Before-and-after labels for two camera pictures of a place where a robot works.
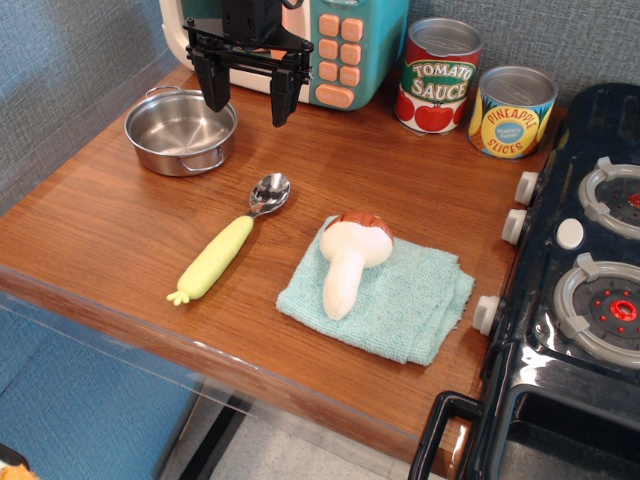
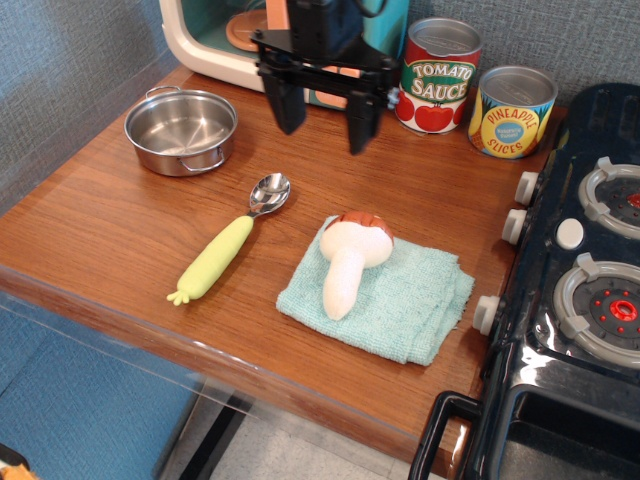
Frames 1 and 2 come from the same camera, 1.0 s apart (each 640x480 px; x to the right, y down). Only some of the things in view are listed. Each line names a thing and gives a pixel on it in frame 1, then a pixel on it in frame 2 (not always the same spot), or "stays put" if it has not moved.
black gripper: [249, 38] -> [323, 44]
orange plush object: [14, 466] stays put
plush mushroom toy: [352, 242] stays put
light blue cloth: [408, 306] stays put
